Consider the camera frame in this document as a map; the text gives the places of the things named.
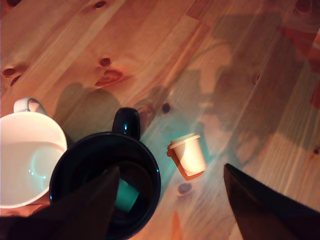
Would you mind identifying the black mug with ELWOOD print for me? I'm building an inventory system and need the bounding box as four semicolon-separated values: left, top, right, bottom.
49;107;162;240

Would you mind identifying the white ceramic mug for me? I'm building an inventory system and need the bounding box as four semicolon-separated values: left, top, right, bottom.
0;97;68;210

